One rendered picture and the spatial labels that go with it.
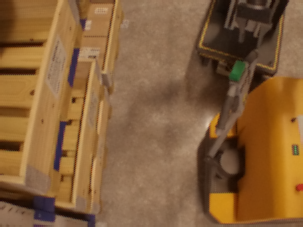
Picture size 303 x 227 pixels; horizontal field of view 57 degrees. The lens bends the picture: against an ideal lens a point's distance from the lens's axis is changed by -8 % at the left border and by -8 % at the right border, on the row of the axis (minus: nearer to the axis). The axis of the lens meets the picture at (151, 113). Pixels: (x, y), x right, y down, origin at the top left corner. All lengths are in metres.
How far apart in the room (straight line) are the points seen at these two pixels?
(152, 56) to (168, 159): 0.97
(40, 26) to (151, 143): 1.41
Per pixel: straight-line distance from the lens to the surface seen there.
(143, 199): 2.38
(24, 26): 1.48
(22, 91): 1.29
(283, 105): 1.75
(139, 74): 2.72
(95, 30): 2.43
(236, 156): 2.04
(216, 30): 2.64
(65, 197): 1.68
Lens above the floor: 2.36
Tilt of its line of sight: 68 degrees down
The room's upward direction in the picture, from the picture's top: 3 degrees counter-clockwise
